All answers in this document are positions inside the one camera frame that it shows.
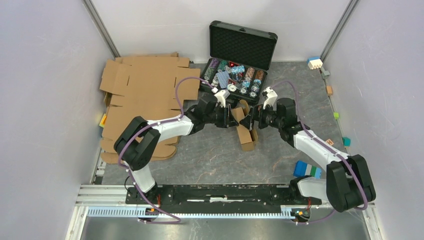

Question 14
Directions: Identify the teal small block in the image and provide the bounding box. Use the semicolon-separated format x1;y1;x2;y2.
342;136;351;147

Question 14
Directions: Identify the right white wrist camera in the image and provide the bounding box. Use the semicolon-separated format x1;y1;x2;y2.
262;86;278;110

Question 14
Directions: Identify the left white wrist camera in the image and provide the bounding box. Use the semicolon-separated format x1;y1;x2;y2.
211;87;230;108

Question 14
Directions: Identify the blue white toy block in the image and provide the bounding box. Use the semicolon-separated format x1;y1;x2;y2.
307;56;323;70

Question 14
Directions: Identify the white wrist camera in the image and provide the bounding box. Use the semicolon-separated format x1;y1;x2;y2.
211;87;230;108
262;86;278;110

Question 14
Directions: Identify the black poker chip case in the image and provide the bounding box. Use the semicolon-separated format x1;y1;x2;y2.
200;20;278;105

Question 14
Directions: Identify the blue block near base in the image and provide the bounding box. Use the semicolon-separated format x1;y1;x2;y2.
293;160;322;179

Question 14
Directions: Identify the purple cable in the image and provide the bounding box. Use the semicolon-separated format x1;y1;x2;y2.
271;80;369;226
117;76;216;225

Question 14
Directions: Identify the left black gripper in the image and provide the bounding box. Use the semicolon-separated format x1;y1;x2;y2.
204;104;239;129

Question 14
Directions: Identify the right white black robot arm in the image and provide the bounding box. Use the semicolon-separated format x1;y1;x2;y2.
239;97;377;213

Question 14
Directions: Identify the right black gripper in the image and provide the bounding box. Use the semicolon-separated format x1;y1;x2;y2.
238;101;283;131

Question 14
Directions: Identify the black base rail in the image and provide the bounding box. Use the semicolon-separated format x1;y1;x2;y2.
146;184;322;214

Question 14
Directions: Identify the stack of cardboard blanks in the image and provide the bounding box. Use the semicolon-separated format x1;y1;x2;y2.
99;52;201;164

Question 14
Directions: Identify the grey small block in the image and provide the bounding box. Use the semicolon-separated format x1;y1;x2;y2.
320;70;331;79

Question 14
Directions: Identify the wooden letter H block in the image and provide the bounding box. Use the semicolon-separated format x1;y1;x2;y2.
325;139;334;146

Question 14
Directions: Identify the yellow orange block at left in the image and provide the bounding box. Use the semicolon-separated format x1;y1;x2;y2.
99;113;107;128

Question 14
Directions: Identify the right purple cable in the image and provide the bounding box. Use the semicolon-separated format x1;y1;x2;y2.
271;80;369;226

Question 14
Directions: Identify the orange small block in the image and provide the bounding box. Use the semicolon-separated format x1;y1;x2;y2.
326;85;333;96

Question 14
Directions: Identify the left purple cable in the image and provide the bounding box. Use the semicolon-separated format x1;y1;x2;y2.
117;76;216;225

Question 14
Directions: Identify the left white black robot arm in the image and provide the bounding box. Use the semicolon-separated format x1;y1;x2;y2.
113;90;238;204

